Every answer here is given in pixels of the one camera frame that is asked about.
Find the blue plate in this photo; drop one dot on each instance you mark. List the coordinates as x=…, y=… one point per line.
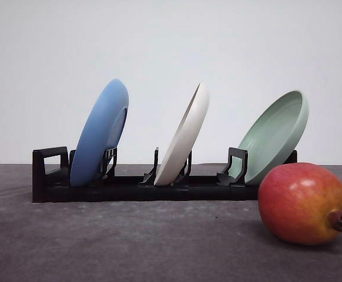
x=101, y=131

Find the red pomegranate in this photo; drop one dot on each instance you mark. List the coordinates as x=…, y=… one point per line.
x=301, y=203

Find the green plate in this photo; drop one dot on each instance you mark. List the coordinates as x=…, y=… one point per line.
x=274, y=138

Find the black dish rack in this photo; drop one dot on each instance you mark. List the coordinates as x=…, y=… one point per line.
x=52, y=181

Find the white plate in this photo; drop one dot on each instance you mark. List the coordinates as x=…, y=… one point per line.
x=184, y=137

